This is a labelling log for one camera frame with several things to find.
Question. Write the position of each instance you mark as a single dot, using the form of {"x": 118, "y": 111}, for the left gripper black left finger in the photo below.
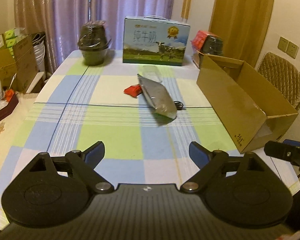
{"x": 83, "y": 163}

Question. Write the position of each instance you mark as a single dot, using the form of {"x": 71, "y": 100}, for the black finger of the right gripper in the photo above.
{"x": 293, "y": 144}
{"x": 281, "y": 151}

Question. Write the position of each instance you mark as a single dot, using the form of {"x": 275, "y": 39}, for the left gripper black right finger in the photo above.
{"x": 209, "y": 164}

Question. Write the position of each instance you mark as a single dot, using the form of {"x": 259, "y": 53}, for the silver foil pouch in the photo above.
{"x": 158, "y": 97}

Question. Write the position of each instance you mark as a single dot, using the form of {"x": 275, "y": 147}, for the red candy packet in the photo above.
{"x": 134, "y": 90}

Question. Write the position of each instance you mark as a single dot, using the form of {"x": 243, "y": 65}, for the clear plastic lid box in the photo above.
{"x": 151, "y": 72}

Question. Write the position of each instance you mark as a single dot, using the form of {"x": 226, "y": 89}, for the brown cardboard box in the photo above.
{"x": 251, "y": 109}

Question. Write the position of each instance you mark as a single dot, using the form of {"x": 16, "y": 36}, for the quilted brown chair cushion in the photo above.
{"x": 283, "y": 75}

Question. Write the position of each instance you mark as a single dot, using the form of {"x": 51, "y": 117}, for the checked tablecloth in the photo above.
{"x": 81, "y": 105}

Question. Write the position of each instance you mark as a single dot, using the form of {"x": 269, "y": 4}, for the dark wooden tray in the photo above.
{"x": 7, "y": 110}

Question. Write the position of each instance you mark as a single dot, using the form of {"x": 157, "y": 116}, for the brown cardboard boxes stack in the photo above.
{"x": 18, "y": 67}

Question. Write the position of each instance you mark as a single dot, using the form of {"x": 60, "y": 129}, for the black red wrapped container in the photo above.
{"x": 203, "y": 43}

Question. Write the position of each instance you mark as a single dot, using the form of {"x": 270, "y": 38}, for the black wrapped bowl container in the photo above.
{"x": 94, "y": 42}

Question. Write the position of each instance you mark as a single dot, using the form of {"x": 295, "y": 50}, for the blue milk carton box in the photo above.
{"x": 154, "y": 40}

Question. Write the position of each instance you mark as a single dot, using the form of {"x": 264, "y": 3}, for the purple curtain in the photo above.
{"x": 61, "y": 21}

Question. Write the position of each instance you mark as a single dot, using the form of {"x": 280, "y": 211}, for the double wall socket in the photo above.
{"x": 288, "y": 47}

